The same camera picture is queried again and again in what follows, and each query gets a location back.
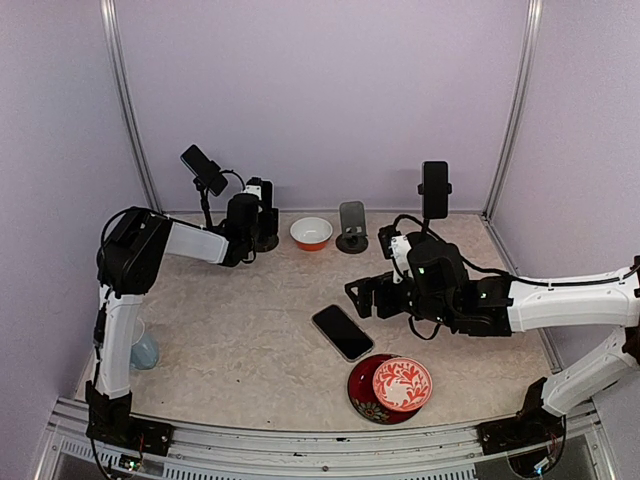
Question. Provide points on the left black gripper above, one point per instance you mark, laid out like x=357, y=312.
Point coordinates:
x=272, y=225

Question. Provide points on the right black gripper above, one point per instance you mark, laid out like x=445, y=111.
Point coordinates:
x=379, y=282

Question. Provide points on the black pole phone stand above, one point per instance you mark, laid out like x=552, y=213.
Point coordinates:
x=205, y=206
x=430, y=200

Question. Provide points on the lone black smartphone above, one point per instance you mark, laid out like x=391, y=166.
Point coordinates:
x=206, y=171

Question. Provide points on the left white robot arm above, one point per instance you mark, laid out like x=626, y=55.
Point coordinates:
x=132, y=247

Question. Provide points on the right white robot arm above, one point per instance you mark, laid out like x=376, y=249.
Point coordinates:
x=496, y=303

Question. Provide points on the left small desk phone stand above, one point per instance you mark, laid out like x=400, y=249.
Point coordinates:
x=266, y=244

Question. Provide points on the small desk phone stand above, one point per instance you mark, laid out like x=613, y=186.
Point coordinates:
x=353, y=237
x=266, y=244

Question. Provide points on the right small desk phone stand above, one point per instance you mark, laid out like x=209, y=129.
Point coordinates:
x=353, y=237

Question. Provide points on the orange white bowl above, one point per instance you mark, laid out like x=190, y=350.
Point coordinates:
x=311, y=233

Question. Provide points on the red white patterned bowl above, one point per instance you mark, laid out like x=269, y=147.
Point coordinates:
x=402, y=384

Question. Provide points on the dark red floral plate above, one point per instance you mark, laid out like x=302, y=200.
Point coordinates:
x=362, y=397

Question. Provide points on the light blue mug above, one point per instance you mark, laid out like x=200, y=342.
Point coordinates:
x=144, y=348

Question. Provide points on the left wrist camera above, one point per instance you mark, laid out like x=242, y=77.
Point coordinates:
x=261, y=188

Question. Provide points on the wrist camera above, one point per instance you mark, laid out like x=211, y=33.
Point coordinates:
x=395, y=247
x=261, y=188

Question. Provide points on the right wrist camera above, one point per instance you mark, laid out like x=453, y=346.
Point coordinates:
x=395, y=247

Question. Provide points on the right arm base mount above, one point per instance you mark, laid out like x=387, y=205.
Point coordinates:
x=531, y=425

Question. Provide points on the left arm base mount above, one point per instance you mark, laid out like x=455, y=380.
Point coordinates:
x=110, y=421

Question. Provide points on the front aluminium frame rail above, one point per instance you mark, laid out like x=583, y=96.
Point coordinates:
x=198, y=451

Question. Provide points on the left aluminium corner post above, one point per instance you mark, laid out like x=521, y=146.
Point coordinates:
x=115, y=50

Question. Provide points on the aluminium corner post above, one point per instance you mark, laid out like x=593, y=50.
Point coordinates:
x=115, y=50
x=525, y=68

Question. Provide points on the right aluminium corner post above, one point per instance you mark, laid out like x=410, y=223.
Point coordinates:
x=525, y=68

